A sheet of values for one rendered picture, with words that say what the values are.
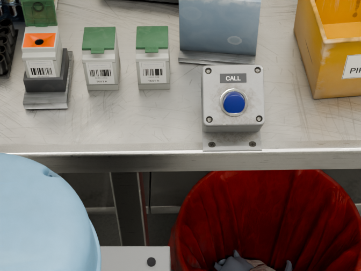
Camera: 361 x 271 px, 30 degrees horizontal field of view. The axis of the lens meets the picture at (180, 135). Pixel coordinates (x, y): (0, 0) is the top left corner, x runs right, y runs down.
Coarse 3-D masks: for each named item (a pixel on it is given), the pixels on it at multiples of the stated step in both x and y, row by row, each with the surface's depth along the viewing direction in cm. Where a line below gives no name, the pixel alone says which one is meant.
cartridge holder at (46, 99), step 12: (72, 60) 88; (24, 72) 83; (24, 84) 83; (36, 84) 83; (48, 84) 83; (60, 84) 83; (24, 96) 83; (36, 96) 83; (48, 96) 83; (60, 96) 83; (24, 108) 84; (36, 108) 84; (48, 108) 84; (60, 108) 84
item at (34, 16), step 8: (24, 0) 80; (32, 0) 80; (40, 0) 80; (48, 0) 80; (24, 8) 80; (32, 8) 80; (40, 8) 80; (48, 8) 81; (24, 16) 81; (32, 16) 81; (40, 16) 81; (48, 16) 81; (32, 24) 82; (40, 24) 82; (48, 24) 82; (56, 24) 82
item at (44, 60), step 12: (24, 36) 81; (36, 36) 81; (48, 36) 81; (24, 48) 80; (36, 48) 80; (48, 48) 80; (60, 48) 83; (24, 60) 80; (36, 60) 80; (48, 60) 80; (60, 60) 83; (36, 72) 82; (48, 72) 82; (60, 72) 83
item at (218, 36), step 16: (192, 0) 82; (208, 0) 82; (224, 0) 81; (240, 0) 81; (256, 0) 81; (192, 16) 84; (208, 16) 84; (224, 16) 83; (240, 16) 83; (256, 16) 83; (192, 32) 86; (208, 32) 86; (224, 32) 85; (240, 32) 85; (256, 32) 85; (192, 48) 88; (208, 48) 88; (224, 48) 88; (240, 48) 87; (208, 64) 88; (224, 64) 88; (240, 64) 87
